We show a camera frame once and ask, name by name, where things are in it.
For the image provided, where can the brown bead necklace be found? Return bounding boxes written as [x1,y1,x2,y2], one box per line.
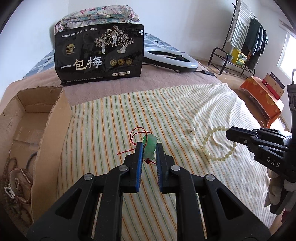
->
[0,158,33,225]

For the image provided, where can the yellow striped cloth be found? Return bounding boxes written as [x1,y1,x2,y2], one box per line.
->
[57,83,278,232]

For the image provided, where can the white small bead strand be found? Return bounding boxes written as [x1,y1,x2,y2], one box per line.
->
[4,177,20,200]

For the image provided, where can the dark hanging clothes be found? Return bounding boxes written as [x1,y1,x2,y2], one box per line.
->
[240,18,270,70]

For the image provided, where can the grey striped towel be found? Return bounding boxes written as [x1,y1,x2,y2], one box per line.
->
[230,0,252,48]

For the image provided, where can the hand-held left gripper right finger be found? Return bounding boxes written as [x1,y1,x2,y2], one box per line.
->
[155,142,271,241]

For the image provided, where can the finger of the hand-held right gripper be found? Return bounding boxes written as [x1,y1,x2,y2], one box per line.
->
[226,127,290,145]
[231,138,290,182]

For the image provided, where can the black printed snack bag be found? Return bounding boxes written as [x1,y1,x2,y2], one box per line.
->
[54,23,145,87]

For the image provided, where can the yellow box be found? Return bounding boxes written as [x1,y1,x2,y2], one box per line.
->
[231,47,247,66]

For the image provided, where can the pale bead bracelet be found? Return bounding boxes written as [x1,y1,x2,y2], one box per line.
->
[202,126,237,163]

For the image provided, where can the green jade pendant red cord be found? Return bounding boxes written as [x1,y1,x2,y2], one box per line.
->
[117,127,159,165]

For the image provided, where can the white ring light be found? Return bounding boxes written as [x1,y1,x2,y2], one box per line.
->
[143,45,199,72]

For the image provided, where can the orange cloth covered box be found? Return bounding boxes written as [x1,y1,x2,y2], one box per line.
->
[239,76,285,127]

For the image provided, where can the person's right hand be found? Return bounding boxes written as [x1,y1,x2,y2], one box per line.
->
[264,167,289,208]

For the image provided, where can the red flat box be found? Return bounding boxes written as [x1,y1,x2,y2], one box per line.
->
[261,79,284,100]

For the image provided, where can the brown blanket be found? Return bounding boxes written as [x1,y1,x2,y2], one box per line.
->
[5,62,222,106]

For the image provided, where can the folded floral quilt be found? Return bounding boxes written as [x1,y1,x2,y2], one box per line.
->
[54,6,141,33]

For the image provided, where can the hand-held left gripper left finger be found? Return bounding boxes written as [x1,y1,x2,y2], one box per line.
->
[26,142,145,241]

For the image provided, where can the black bangle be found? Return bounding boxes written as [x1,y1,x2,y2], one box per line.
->
[25,152,38,183]

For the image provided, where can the window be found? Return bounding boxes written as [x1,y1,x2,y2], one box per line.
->
[277,30,296,70]

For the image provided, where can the black clothes rack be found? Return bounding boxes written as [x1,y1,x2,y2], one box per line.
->
[207,0,269,77]

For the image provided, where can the brown cardboard box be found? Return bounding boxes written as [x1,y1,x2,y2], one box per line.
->
[0,86,73,226]

